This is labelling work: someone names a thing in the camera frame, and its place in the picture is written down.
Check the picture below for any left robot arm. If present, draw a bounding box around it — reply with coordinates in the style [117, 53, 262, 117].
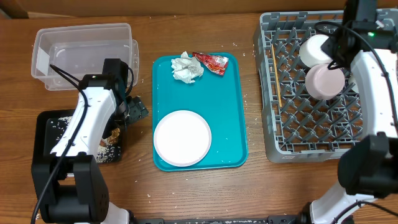
[31, 72, 147, 223]

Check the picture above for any black plastic tray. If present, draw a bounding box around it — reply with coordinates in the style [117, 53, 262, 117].
[34, 109, 122, 162]

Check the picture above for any clear plastic bin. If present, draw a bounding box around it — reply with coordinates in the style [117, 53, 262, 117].
[31, 23, 139, 91]

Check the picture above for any teal serving tray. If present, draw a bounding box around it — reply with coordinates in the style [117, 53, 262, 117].
[152, 52, 248, 172]

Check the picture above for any large white plate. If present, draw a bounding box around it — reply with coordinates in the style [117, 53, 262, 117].
[154, 110, 212, 167]

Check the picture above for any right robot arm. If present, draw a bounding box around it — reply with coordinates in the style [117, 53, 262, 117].
[287, 0, 397, 223]

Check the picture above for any pile of white rice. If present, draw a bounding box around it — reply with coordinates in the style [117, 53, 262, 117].
[44, 116, 122, 164]

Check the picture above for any red snack wrapper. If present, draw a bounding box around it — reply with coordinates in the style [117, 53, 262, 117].
[192, 52, 229, 76]

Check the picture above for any white bowl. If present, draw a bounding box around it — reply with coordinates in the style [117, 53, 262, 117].
[305, 64, 345, 100]
[299, 34, 332, 68]

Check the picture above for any grey dishwasher rack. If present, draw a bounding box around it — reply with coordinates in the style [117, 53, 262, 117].
[254, 9, 397, 163]

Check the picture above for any small white cup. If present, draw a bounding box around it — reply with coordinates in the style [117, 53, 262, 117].
[348, 75, 359, 93]

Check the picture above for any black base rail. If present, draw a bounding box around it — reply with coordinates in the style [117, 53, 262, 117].
[130, 215, 299, 224]

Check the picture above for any crumpled white napkin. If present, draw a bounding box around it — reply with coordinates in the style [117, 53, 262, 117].
[171, 52, 204, 84]

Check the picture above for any wooden chopstick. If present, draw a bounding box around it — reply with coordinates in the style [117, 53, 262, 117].
[271, 43, 282, 109]

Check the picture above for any brown food scrap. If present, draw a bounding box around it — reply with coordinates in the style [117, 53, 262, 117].
[106, 128, 120, 144]

